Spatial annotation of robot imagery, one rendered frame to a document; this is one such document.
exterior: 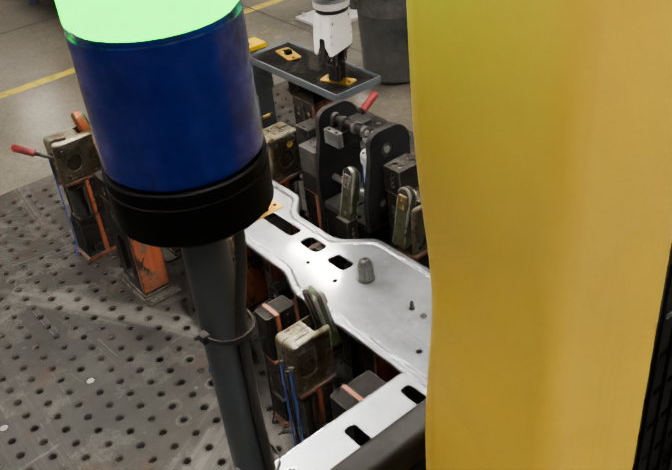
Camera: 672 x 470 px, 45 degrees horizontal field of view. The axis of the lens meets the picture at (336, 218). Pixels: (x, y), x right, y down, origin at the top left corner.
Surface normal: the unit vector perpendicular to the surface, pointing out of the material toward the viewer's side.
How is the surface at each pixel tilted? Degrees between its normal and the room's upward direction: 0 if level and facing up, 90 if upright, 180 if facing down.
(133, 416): 0
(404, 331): 0
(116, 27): 90
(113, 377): 0
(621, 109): 90
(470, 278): 90
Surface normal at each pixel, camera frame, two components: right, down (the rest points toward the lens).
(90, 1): -0.37, 0.55
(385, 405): -0.09, -0.83
